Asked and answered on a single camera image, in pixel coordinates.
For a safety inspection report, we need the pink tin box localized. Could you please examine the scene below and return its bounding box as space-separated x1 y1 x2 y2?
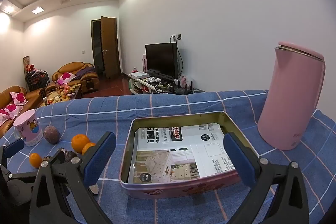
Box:
119 110 259 199

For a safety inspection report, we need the printed paper leaflet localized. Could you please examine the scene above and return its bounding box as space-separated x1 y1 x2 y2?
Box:
128 123 237 184

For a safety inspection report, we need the pink floral cushion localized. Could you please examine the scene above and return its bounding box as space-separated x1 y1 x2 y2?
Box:
0 109 11 126
10 92 27 106
56 72 75 85
5 104 24 117

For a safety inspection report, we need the brown leather armchair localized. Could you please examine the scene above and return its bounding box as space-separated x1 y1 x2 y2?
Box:
52 62 100 94

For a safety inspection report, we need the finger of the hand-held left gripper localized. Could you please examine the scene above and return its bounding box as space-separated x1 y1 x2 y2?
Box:
0 138 37 181

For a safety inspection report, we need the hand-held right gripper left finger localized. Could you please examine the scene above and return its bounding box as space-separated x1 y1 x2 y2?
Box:
30 132 117 224

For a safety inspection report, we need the brown leather sofa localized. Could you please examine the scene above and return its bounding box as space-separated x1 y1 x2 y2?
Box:
0 86 51 138

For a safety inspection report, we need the black router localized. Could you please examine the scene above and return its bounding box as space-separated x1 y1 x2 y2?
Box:
175 81 194 95

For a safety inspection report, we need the stack of black chairs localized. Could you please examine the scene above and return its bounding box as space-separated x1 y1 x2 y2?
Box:
25 69 50 92

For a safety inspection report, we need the black television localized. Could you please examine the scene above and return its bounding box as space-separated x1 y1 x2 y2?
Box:
145 43 179 80

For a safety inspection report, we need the blue plaid cloth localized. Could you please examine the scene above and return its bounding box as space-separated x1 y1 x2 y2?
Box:
0 90 336 224

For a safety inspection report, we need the wooden coffee table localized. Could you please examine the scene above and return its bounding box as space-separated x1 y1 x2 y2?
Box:
42 84 83 107

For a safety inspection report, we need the dark wrinkled passion fruit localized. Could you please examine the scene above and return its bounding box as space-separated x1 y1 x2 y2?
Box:
62 150 78 163

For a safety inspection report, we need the large orange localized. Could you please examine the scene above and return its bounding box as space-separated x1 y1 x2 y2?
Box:
71 134 91 154

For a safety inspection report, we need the cluttered coffee table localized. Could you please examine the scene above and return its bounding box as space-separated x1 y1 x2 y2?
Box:
43 84 79 105

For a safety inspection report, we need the purple blanket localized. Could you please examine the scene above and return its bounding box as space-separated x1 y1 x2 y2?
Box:
76 65 96 79

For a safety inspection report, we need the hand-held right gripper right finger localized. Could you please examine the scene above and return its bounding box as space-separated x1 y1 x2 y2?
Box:
222 132 310 224

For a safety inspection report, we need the pink cartoon cup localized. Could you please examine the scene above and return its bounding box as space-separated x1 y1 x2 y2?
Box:
13 109 43 147

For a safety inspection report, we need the purple passion fruit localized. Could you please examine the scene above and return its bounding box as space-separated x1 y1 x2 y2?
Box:
43 126 61 145

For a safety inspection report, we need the small orange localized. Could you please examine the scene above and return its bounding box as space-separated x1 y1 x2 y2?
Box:
29 153 43 168
82 142 96 156

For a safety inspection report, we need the black power cable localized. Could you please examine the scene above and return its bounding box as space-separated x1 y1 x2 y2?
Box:
176 40 185 78

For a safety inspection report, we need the brown wooden door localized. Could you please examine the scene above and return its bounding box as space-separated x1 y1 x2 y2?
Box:
100 16 121 79

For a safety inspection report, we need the pink electric kettle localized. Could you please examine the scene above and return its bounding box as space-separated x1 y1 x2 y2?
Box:
257 41 326 151

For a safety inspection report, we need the white television stand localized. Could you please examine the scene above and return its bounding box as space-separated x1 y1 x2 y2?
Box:
128 72 206 95

